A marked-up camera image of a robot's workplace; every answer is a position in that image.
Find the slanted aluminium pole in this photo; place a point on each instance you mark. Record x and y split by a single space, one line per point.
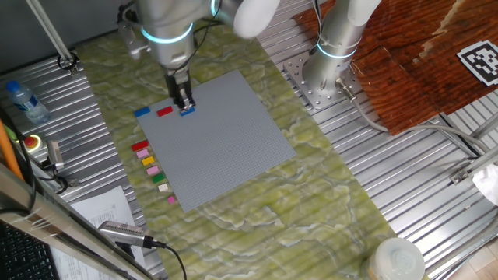
50 31

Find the long blue Lego brick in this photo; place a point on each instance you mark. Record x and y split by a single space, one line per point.
190 113
142 112

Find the red emergency stop button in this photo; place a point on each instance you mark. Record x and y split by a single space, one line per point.
32 142

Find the short red Lego brick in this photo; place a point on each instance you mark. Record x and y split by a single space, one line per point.
140 145

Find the small grey box device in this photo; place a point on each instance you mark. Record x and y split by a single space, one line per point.
54 153

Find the white plastic jar lid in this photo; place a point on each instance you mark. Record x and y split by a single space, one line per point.
397 258

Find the white cloth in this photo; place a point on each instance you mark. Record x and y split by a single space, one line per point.
488 183

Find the printed white paper sheets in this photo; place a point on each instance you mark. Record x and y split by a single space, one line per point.
105 210

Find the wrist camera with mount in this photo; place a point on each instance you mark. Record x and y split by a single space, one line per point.
130 39

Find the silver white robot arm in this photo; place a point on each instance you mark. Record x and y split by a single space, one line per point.
167 43

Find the aluminium profile bar with bracket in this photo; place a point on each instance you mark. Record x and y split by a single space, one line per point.
467 173

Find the tiny pink Lego brick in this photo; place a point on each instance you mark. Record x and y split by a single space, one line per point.
171 200

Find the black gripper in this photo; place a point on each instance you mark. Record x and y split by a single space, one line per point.
177 81

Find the clear water bottle blue cap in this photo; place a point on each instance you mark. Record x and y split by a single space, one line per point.
25 102

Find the green marble pattern mat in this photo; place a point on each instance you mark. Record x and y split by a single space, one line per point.
272 233

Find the grey camera device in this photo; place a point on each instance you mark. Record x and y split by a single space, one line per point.
120 233

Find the orange pole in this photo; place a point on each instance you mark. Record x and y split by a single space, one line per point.
5 149

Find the plain aluminium profile bar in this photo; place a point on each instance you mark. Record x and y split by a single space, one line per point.
486 126

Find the yellow Lego brick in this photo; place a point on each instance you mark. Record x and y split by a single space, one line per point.
148 160

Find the grey Lego baseplate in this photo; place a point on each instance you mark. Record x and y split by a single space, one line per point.
218 148

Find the black keyboard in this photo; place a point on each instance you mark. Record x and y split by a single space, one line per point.
19 256

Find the metal frame bar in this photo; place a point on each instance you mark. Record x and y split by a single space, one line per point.
46 221

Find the long red Lego brick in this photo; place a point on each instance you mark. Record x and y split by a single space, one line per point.
164 111

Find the green Lego brick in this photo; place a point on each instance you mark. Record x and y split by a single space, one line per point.
158 178

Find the white Lego brick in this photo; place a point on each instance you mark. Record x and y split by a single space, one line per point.
163 187

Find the black white fiducial marker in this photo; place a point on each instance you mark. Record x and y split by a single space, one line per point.
480 62

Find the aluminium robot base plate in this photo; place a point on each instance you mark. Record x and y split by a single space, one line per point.
295 74

